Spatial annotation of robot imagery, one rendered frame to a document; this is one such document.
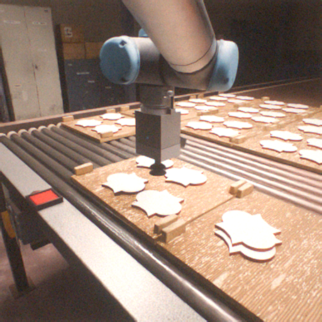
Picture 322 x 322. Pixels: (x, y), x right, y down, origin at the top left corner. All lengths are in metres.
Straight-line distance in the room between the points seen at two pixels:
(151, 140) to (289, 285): 0.38
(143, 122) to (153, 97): 0.07
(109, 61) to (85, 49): 5.03
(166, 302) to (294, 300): 0.20
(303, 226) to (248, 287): 0.24
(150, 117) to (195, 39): 0.28
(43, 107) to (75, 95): 0.61
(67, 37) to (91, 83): 0.84
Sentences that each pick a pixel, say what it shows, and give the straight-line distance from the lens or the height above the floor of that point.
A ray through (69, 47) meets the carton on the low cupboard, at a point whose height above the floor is 1.31.
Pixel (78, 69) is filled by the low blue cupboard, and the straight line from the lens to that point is 5.34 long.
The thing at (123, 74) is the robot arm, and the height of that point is 1.27.
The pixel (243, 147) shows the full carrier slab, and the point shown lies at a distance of 1.17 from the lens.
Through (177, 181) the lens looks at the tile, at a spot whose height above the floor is 0.95.
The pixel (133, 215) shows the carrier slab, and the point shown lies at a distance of 0.68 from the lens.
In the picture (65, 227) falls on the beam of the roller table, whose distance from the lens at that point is 0.71.
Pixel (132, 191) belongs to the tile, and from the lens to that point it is 0.77.
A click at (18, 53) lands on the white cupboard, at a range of 5.05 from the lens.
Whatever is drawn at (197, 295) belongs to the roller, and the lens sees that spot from 0.53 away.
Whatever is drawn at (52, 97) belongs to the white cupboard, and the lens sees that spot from 5.21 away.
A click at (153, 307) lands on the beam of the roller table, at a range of 0.51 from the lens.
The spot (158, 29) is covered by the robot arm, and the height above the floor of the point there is 1.33.
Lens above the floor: 1.31
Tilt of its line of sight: 22 degrees down
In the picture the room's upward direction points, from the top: straight up
